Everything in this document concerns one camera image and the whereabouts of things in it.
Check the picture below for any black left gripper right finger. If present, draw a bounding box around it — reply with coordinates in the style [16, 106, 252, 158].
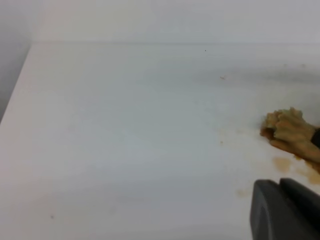
[310, 128, 320, 148]

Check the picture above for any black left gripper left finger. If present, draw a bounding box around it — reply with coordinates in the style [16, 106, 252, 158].
[250, 178, 320, 240]

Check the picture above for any brown coffee stain puddle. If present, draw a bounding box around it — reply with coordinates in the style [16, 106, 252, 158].
[272, 156, 320, 185]

